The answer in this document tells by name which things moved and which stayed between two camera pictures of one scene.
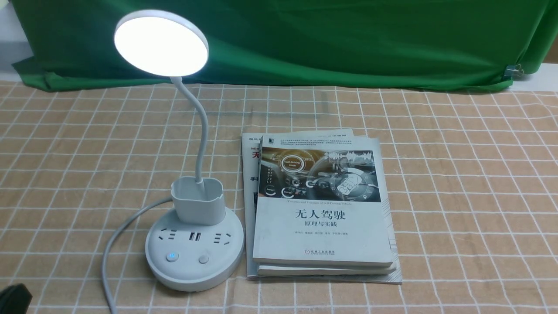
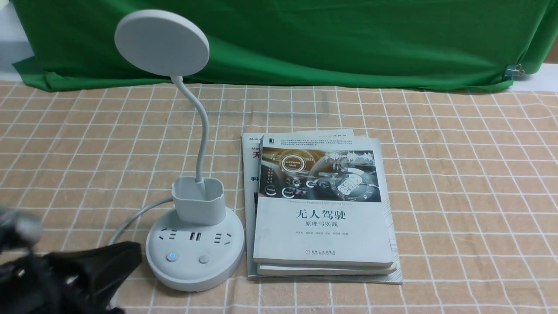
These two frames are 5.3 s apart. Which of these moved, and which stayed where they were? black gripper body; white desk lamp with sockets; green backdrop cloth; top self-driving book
Moved: black gripper body
Stayed: top self-driving book; white desk lamp with sockets; green backdrop cloth
